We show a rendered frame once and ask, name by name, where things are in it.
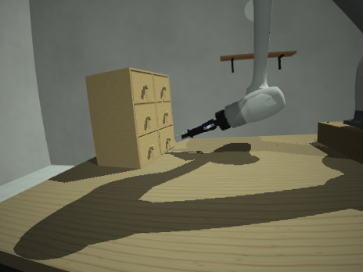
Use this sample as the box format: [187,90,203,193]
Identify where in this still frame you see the tan wooden drawer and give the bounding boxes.
[158,125,174,154]
[153,75,170,100]
[134,103,157,135]
[156,102,172,127]
[138,131,160,166]
[131,71,154,102]

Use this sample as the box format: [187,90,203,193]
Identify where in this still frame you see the tan wooden chest of drawers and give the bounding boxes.
[85,67,173,169]

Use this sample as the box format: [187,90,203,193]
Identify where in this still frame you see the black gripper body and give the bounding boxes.
[207,110,231,131]

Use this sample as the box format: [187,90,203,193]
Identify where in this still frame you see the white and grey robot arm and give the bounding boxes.
[225,0,363,129]

